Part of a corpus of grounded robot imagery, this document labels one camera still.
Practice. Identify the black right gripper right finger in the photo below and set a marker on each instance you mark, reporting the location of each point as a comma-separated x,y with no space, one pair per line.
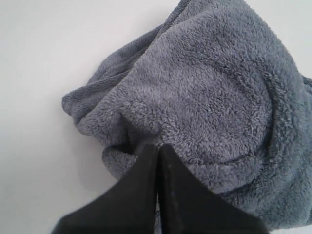
188,207

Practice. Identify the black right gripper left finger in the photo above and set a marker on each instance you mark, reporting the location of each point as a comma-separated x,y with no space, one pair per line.
126,208

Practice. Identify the grey fluffy towel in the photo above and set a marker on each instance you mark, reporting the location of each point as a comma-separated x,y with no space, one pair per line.
216,83

